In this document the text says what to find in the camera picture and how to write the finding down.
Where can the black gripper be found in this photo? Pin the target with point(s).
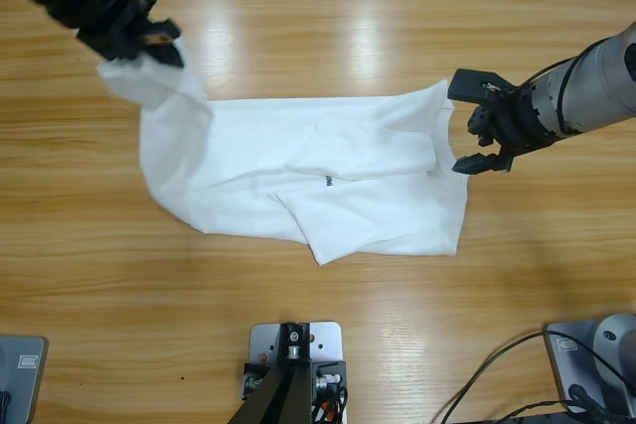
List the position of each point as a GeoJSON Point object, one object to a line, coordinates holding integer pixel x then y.
{"type": "Point", "coordinates": [99, 2]}
{"type": "Point", "coordinates": [517, 121]}

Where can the white t-shirt with black logo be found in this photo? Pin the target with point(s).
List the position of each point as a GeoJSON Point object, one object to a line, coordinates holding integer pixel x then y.
{"type": "Point", "coordinates": [348, 146]}

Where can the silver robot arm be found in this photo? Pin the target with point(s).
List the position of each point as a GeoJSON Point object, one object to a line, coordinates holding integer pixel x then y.
{"type": "Point", "coordinates": [596, 86]}

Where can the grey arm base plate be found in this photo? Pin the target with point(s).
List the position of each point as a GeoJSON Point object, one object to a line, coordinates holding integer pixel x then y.
{"type": "Point", "coordinates": [22, 384]}
{"type": "Point", "coordinates": [566, 344]}

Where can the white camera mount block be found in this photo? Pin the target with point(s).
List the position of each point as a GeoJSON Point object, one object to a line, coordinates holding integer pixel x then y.
{"type": "Point", "coordinates": [328, 339]}

